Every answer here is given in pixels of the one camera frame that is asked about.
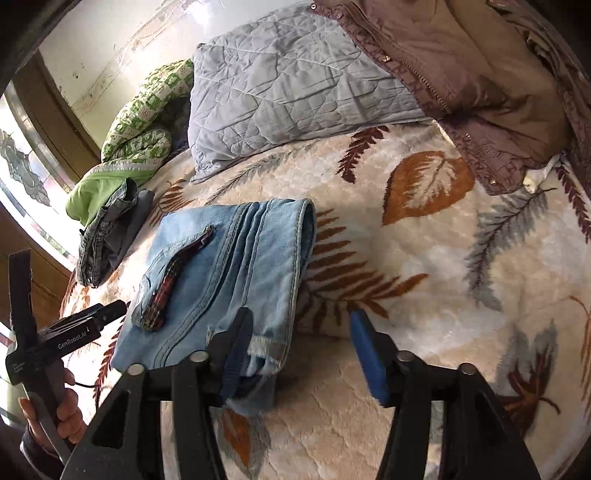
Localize brown jacket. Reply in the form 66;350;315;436
311;1;590;195

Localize dark grey folded garment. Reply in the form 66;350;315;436
76;178;154;288

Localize white rolled cloth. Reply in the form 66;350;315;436
522;154;561;194

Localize light blue denim jeans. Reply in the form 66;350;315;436
111;198;317;416

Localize person left hand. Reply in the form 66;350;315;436
18;388;87;454

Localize leaf pattern fleece blanket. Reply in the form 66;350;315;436
61;123;590;479

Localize wooden window frame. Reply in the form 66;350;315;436
4;53;100;192

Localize grey quilted pillow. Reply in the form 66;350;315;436
187;5;427;182

